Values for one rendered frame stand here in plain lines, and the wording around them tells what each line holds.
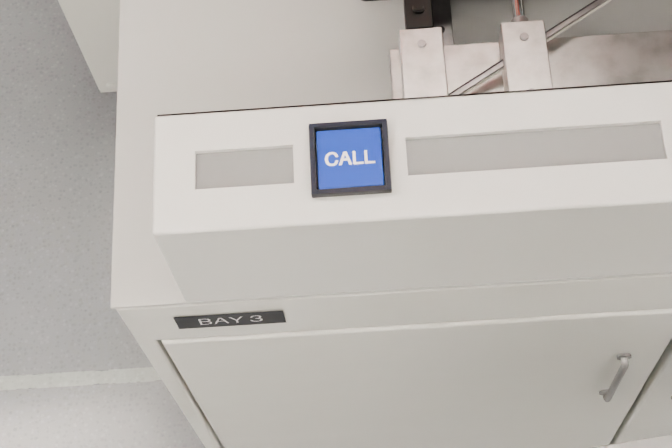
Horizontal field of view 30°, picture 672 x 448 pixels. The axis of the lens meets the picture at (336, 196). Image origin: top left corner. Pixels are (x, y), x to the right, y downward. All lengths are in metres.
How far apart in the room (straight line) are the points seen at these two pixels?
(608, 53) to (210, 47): 0.34
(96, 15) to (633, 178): 1.05
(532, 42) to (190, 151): 0.28
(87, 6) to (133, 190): 0.75
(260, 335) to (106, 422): 0.80
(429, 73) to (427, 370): 0.34
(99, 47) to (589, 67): 0.99
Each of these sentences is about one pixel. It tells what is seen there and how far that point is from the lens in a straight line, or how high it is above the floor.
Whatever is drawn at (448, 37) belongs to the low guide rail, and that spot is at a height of 0.85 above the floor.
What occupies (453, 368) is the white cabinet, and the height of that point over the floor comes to 0.60.
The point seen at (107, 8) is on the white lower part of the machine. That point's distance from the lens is 1.77.
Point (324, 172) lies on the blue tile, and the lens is 0.88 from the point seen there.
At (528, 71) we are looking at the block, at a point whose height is 0.91.
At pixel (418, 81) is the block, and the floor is 0.91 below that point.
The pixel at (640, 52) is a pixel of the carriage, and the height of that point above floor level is 0.88.
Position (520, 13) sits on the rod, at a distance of 1.02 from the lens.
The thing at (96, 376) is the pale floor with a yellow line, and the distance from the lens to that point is 1.88.
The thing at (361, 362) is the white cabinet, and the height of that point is 0.64.
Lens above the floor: 1.75
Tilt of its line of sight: 65 degrees down
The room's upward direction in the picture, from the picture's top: 8 degrees counter-clockwise
